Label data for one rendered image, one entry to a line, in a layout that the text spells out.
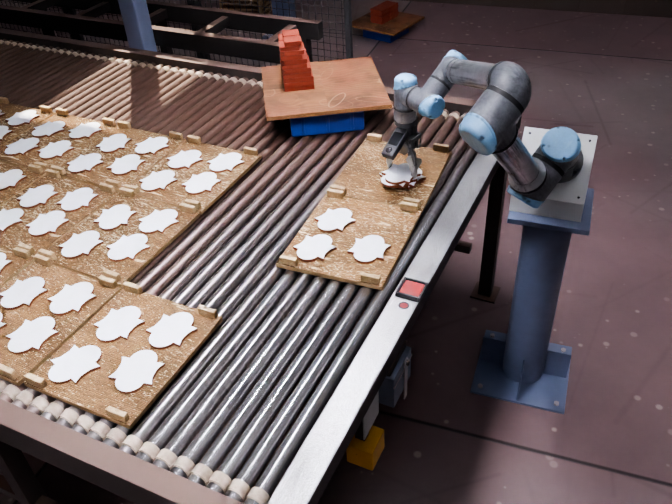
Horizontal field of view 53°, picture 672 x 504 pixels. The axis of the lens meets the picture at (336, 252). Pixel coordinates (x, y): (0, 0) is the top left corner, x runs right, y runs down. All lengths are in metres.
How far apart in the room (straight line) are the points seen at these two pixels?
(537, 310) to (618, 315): 0.79
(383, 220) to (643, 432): 1.38
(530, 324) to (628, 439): 0.58
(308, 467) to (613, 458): 1.54
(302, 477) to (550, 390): 1.62
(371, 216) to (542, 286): 0.74
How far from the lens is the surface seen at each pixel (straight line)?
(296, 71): 2.88
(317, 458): 1.63
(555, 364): 3.02
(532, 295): 2.67
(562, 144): 2.20
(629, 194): 4.29
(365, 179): 2.46
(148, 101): 3.29
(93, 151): 2.91
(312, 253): 2.10
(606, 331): 3.34
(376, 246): 2.12
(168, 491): 1.60
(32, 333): 2.08
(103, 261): 2.27
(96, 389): 1.86
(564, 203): 2.40
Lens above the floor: 2.25
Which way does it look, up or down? 38 degrees down
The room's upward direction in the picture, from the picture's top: 4 degrees counter-clockwise
